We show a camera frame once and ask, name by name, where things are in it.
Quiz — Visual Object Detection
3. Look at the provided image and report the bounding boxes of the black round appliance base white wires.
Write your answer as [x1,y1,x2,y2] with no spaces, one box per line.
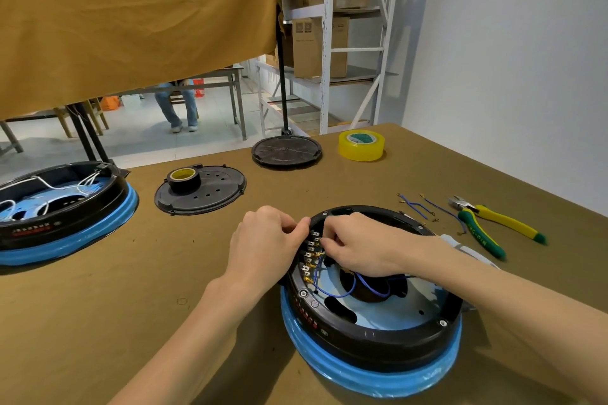
[0,161,140,268]

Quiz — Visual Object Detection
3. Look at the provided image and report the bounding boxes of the black round perforated cover plate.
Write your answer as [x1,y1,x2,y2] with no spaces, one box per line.
[154,164,248,217]

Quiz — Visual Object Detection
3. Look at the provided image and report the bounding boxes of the person's right forearm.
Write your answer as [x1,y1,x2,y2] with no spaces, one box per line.
[418,235,608,405]

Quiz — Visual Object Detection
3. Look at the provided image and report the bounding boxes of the person's right hand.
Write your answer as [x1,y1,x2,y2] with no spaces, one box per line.
[321,212,432,278]

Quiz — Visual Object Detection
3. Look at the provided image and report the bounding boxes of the cardboard box with printed label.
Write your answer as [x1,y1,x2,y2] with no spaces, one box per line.
[292,16,351,79]

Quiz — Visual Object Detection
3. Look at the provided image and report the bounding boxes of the grey metal table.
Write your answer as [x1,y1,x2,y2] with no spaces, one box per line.
[112,65,248,141]

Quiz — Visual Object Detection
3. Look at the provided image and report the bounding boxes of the wooden chair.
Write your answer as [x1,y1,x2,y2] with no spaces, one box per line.
[53,97,110,140]

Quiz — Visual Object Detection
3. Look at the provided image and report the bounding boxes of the black stand pole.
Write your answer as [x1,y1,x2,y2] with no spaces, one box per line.
[275,25,292,136]

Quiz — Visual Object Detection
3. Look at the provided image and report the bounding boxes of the person's left forearm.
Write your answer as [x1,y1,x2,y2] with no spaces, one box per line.
[108,277,276,405]

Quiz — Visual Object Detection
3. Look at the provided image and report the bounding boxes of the blue wire with brass terminal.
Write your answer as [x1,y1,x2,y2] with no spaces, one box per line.
[311,252,404,300]

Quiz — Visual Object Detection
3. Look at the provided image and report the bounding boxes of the person's left hand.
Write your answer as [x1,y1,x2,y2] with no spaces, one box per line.
[222,205,312,299]

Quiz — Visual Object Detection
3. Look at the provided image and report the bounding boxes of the yellow green handled pliers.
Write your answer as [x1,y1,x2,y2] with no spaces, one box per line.
[448,195,548,262]

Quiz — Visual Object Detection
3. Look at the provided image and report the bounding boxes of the white wire bundle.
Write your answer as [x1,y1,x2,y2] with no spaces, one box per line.
[0,171,103,221]

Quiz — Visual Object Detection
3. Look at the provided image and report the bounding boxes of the white metal shelf rack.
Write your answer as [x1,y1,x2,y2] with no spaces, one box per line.
[256,0,405,137]

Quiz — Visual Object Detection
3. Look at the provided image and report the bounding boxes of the short blue wire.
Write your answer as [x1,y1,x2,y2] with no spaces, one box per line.
[397,193,440,223]

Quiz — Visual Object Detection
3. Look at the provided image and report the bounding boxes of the long blue wire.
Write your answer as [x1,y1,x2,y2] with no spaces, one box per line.
[420,194,469,236]

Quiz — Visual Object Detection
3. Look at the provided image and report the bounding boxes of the black round appliance base blue wrap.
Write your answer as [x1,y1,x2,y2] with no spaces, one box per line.
[279,204,464,399]

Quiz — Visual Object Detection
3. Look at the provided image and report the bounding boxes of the black tape roll yellow core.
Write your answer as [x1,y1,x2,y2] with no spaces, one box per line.
[167,167,200,195]

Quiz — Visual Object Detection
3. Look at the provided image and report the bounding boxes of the tan cloth curtain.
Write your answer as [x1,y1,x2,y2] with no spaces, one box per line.
[0,0,288,122]

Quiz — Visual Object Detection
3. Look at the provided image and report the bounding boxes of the black metal stand legs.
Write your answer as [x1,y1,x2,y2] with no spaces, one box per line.
[66,102,117,166]

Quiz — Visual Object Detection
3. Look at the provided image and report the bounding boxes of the white plastic sheet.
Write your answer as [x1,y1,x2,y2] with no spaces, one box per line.
[438,233,500,271]

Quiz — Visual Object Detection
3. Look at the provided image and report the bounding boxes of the yellow clear tape roll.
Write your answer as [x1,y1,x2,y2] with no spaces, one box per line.
[338,129,386,163]

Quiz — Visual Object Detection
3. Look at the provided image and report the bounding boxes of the black round stand base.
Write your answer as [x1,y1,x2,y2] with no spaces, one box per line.
[251,134,323,171]

